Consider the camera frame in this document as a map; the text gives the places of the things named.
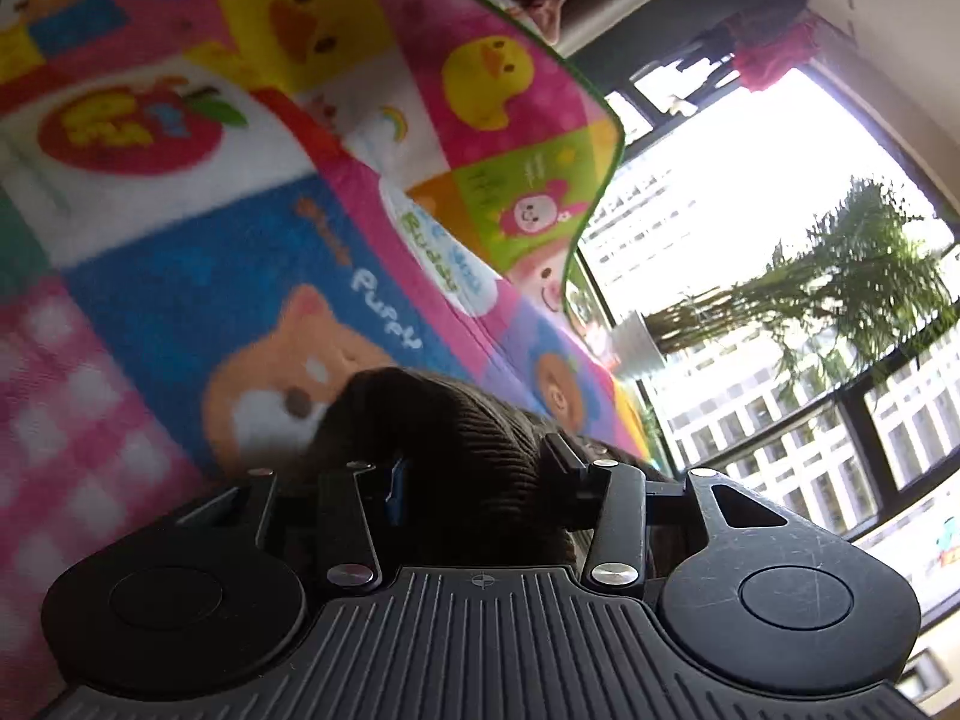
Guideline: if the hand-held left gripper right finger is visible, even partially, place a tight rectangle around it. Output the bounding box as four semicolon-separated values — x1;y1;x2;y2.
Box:
540;432;808;595

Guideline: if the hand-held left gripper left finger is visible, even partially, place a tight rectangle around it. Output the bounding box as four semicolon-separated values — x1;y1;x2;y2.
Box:
178;457;410;598

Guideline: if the brown dotted corduroy garment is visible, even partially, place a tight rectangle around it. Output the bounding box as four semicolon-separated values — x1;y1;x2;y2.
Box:
300;367;676;567

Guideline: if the white ribbed plant pot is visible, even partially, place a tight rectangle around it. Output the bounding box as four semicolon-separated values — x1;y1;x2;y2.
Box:
611;311;668;380

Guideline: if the colourful cartoon printed play mat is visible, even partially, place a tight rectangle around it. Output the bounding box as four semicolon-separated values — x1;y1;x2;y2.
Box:
0;0;653;720

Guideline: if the potted palm plant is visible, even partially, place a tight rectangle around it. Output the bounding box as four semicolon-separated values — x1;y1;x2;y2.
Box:
652;176;957;406

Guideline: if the hanging dark garment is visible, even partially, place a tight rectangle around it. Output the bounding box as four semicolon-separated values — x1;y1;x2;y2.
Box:
675;22;740;91

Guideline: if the small pink plush toy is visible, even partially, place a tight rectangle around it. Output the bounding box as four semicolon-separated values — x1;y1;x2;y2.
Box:
525;0;563;46

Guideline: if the hanging red garment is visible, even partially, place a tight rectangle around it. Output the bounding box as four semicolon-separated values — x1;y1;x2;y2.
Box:
731;19;822;95

